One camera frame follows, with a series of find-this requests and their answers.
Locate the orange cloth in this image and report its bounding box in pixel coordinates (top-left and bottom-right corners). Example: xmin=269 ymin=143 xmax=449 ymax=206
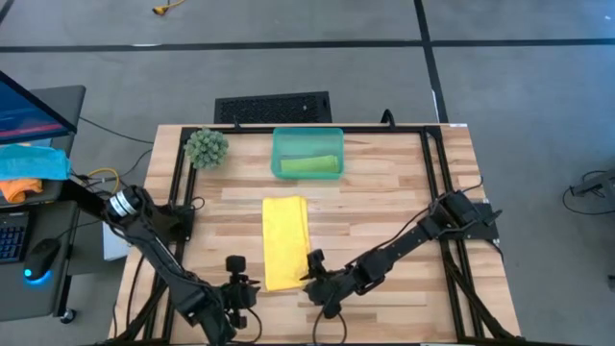
xmin=0 ymin=178 xmax=43 ymax=204

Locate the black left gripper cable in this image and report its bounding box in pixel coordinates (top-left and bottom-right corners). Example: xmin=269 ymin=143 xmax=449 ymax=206
xmin=239 ymin=307 xmax=263 ymax=345

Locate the black keyboard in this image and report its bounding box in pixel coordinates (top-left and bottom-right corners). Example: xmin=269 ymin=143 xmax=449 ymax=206
xmin=0 ymin=210 xmax=31 ymax=264

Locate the black support beam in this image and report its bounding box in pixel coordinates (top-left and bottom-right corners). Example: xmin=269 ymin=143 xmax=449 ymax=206
xmin=61 ymin=178 xmax=116 ymax=222

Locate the yellow cable loop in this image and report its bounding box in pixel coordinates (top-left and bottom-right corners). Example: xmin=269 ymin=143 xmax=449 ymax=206
xmin=86 ymin=166 xmax=121 ymax=198

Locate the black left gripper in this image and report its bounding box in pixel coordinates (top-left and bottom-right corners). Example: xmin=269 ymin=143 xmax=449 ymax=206
xmin=220 ymin=276 xmax=262 ymax=332

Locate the green microfiber towel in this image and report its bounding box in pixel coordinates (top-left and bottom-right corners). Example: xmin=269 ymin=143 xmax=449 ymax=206
xmin=280 ymin=154 xmax=339 ymax=174

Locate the black computer tower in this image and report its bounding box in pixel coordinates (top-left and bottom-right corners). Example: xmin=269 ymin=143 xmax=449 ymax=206
xmin=213 ymin=90 xmax=333 ymax=125

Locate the blue cloth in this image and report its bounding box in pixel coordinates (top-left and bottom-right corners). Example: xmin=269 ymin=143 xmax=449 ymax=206
xmin=0 ymin=143 xmax=72 ymax=182

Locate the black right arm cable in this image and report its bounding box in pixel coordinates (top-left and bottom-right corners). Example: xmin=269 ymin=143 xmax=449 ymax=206
xmin=311 ymin=307 xmax=348 ymax=346

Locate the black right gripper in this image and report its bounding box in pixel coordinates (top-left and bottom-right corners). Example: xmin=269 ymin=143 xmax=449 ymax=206
xmin=300 ymin=267 xmax=359 ymax=319

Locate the desk computer monitor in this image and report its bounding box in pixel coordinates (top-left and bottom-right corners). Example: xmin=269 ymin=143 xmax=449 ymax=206
xmin=0 ymin=70 xmax=78 ymax=145

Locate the yellow microfiber towel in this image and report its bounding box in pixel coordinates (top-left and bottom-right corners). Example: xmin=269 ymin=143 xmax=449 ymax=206
xmin=261 ymin=194 xmax=312 ymax=293

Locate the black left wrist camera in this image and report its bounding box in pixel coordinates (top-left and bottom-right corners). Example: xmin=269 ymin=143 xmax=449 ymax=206
xmin=225 ymin=255 xmax=248 ymax=276

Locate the yellow plug cable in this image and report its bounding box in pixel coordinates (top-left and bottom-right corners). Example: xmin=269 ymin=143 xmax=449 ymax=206
xmin=152 ymin=0 xmax=187 ymax=15

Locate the artificial green potted plant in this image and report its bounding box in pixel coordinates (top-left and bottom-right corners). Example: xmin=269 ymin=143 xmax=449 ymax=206
xmin=183 ymin=127 xmax=231 ymax=170

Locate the white box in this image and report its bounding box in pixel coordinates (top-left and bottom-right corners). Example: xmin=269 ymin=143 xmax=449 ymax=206
xmin=102 ymin=220 xmax=134 ymax=261

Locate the teal plastic basket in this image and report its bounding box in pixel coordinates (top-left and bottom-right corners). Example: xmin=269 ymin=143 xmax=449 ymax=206
xmin=270 ymin=126 xmax=345 ymax=182

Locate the black computer mouse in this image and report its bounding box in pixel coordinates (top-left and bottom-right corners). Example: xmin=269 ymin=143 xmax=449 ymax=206
xmin=22 ymin=237 xmax=62 ymax=287

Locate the grey rolling desk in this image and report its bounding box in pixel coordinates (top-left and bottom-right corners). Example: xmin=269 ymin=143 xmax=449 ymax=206
xmin=0 ymin=85 xmax=86 ymax=323

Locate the black aluminium table frame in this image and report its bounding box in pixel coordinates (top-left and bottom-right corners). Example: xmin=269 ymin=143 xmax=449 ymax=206
xmin=108 ymin=123 xmax=525 ymax=346

